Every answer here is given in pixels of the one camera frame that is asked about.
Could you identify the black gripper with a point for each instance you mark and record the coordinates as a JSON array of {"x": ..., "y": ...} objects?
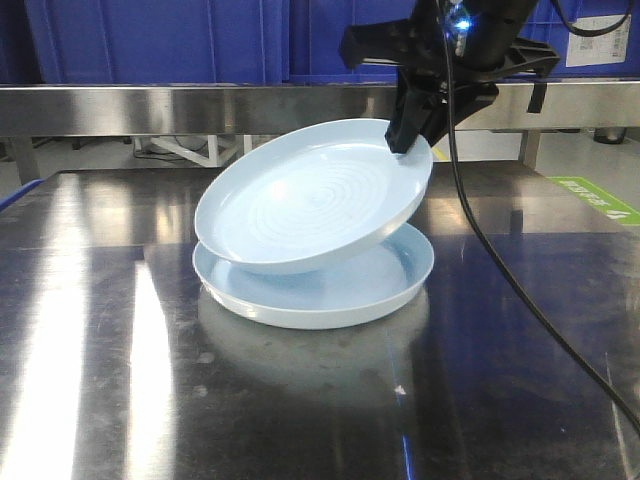
[{"x": 474, "y": 43}]

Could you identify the light blue plate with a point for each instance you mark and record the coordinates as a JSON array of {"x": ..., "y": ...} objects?
[
  {"x": 364, "y": 288},
  {"x": 312, "y": 197}
]

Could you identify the blue crate middle on shelf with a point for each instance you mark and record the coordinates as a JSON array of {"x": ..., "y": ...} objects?
[{"x": 316, "y": 31}]

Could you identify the blue crate on shelf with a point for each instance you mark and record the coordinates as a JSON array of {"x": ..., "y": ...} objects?
[
  {"x": 160, "y": 42},
  {"x": 316, "y": 31}
]

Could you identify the blue crate left on shelf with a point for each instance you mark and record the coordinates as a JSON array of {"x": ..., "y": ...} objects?
[{"x": 160, "y": 42}]

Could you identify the black tape strip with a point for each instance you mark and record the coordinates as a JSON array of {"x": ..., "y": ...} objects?
[{"x": 537, "y": 97}]

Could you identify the blue crate right with label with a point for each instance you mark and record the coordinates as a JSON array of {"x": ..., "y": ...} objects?
[{"x": 615, "y": 54}]

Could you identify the blue crate beside table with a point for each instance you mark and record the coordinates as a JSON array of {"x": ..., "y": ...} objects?
[{"x": 19, "y": 193}]

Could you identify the white metal frame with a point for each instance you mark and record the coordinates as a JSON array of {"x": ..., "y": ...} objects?
[{"x": 209, "y": 151}]

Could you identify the stainless steel shelf rail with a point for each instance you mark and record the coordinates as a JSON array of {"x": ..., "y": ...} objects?
[{"x": 54, "y": 110}]

